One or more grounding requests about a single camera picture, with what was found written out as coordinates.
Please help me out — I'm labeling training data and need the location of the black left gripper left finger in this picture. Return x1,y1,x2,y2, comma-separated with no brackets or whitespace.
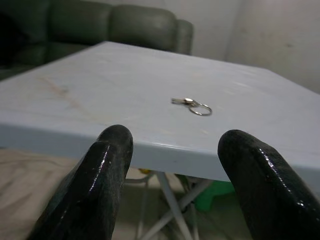
26,124,134,240

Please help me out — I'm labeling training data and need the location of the dark green leather sofa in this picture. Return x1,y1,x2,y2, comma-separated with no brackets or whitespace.
0,0,195,81

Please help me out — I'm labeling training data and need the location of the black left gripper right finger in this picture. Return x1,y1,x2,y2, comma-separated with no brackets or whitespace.
217,129,320,240

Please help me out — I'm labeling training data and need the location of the silver key with ring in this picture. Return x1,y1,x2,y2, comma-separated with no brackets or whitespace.
170,96,213,117

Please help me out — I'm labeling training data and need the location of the green plastic stool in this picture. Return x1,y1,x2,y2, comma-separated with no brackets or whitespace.
194,180,237,213

